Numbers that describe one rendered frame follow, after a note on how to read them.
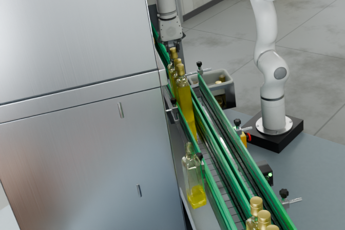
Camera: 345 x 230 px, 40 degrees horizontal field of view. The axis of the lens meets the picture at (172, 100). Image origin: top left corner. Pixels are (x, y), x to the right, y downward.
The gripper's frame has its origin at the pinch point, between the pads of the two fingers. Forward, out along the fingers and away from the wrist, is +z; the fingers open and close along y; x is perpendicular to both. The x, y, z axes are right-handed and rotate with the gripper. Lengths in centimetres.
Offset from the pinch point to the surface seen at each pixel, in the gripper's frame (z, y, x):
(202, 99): 31.6, 11.0, 2.9
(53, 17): -44, -42, -60
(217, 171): 31, 2, -54
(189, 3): 119, 89, 402
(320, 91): 137, 148, 148
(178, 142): 31.5, -8.1, -28.8
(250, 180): 31, 12, -64
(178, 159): 31, -11, -41
